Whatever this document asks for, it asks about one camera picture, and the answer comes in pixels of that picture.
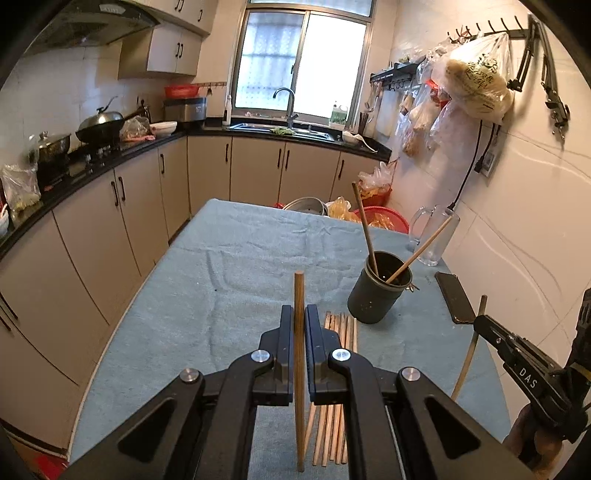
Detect red plastic basin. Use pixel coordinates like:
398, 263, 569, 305
351, 207, 410, 234

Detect steel kitchen sink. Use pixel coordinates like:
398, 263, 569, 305
229, 121, 335, 139

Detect black power cable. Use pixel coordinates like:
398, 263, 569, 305
445, 120, 484, 213

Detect black hook rail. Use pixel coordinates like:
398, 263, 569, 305
447, 16, 532, 42

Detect clear plastic bag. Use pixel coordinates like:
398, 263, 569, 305
0, 164, 42, 215

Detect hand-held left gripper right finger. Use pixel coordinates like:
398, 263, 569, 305
305, 305, 539, 480

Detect black folding wall bracket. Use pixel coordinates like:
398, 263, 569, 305
508, 14, 571, 139

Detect red object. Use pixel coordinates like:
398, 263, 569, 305
21, 450, 70, 480

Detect beige wall cabinets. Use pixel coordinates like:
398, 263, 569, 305
117, 0, 218, 79

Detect blue table cloth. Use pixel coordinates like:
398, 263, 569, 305
69, 198, 511, 480

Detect kitchen window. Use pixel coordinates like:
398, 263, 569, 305
228, 0, 375, 127

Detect person's right hand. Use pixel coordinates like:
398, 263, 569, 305
503, 408, 564, 476

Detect light wooden chopstick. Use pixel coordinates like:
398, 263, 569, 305
386, 215, 454, 284
294, 272, 307, 472
351, 181, 380, 280

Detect black smartphone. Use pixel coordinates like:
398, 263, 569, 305
434, 271, 476, 325

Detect black wok with lid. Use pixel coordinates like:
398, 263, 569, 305
75, 96, 126, 144

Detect beige base cabinets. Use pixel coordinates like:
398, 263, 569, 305
0, 131, 393, 453

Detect red basket with bags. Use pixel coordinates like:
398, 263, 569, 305
358, 161, 399, 208

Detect dark green chopstick holder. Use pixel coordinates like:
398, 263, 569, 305
347, 250, 413, 325

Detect black countertop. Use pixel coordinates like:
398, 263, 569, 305
0, 117, 393, 259

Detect range hood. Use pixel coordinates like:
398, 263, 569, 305
23, 0, 160, 58

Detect curved wooden chopstick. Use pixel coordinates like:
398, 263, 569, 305
451, 294, 488, 401

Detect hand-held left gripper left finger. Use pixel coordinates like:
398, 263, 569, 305
60, 305, 295, 480

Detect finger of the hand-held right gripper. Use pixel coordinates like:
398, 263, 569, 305
473, 315, 576, 428

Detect hanging plastic bags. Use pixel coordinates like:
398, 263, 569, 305
399, 60, 462, 158

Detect wall socket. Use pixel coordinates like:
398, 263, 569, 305
475, 124, 502, 178

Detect crumpled plastic bag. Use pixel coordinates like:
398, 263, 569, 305
120, 115, 153, 141

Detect dark kitchen faucet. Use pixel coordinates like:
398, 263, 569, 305
272, 88, 299, 130

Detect steel box appliance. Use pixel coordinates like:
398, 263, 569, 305
163, 97, 208, 123

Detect row of wooden chopsticks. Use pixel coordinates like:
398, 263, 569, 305
302, 311, 360, 467

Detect black wall shelf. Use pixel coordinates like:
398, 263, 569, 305
369, 55, 428, 93

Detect yellow plastic bag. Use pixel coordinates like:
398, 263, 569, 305
327, 197, 365, 222

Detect clear glass pitcher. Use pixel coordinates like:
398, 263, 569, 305
409, 205, 461, 267

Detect plastic bag of bread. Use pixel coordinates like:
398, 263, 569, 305
434, 32, 515, 123

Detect white dish with ladle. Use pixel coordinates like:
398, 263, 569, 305
342, 130, 379, 153

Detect gas stove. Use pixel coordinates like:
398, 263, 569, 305
37, 143, 123, 190

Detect metal pot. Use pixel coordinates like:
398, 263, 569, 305
283, 198, 329, 217

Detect steel pot with lid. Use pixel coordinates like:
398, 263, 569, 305
28, 131, 72, 167

